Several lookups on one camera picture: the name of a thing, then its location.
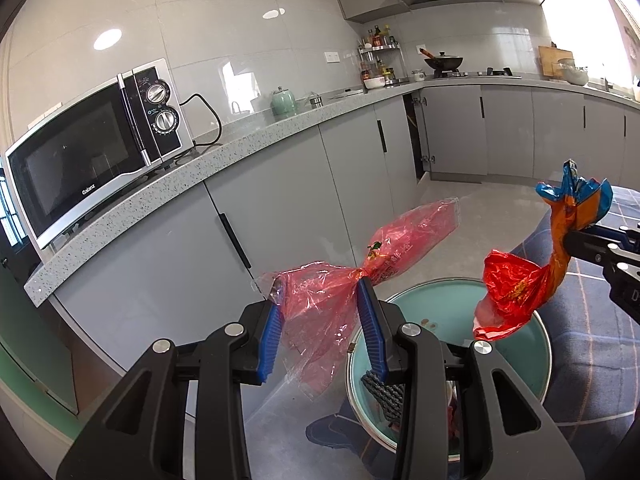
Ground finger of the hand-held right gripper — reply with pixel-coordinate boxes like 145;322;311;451
585;225;640;242
565;232;640;322

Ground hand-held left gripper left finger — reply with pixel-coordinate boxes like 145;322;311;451
56;300;285;480

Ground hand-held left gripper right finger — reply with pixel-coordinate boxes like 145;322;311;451
356;276;586;480

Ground red translucent plastic bag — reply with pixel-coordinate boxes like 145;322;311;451
252;199;461;401

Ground colourful snack bag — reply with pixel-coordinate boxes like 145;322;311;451
472;159;613;343

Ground teal cartoon-print plastic bin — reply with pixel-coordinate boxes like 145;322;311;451
346;276;552;463

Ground black foam fruit net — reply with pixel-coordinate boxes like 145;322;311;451
361;367;406;423

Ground blue plaid tablecloth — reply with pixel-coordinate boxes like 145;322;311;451
306;185;640;480

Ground grey kitchen counter cabinets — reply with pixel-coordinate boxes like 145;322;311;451
24;72;640;376

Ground wooden cutting board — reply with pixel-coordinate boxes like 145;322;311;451
538;46;575;78

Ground gas stove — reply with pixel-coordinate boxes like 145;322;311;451
427;66;522;80

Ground bright window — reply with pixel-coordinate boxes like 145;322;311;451
534;0;640;96

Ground black wok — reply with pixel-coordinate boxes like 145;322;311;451
419;47;465;73

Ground green teapot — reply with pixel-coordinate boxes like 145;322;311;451
270;86;299;117

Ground silver black microwave oven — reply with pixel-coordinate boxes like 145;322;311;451
4;58;195;251

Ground metal spice rack with bottles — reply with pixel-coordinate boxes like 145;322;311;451
357;24;403;83

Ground black power cable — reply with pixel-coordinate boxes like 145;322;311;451
177;92;223;148

